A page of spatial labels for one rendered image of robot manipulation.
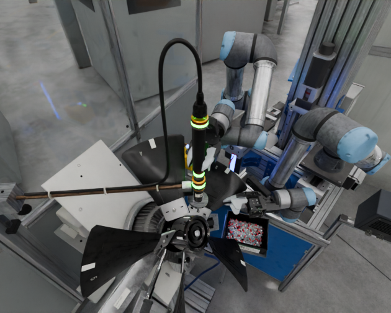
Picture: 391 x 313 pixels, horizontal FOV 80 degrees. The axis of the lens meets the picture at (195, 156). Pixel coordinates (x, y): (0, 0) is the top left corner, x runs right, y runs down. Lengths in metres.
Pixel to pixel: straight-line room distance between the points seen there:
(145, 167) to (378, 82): 2.03
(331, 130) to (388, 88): 1.60
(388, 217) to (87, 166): 1.10
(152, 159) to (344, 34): 1.00
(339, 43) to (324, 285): 1.70
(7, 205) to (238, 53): 0.98
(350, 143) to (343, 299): 1.62
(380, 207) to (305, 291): 1.25
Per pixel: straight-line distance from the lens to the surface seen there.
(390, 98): 2.49
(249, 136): 0.93
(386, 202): 1.11
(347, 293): 2.33
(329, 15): 1.34
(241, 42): 1.08
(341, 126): 0.87
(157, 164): 0.82
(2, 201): 0.90
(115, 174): 0.98
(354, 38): 1.33
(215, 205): 0.93
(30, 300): 1.72
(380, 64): 2.36
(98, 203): 0.95
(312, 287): 2.22
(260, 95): 0.99
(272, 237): 1.54
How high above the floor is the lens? 1.97
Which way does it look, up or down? 46 degrees down
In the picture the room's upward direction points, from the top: straight up
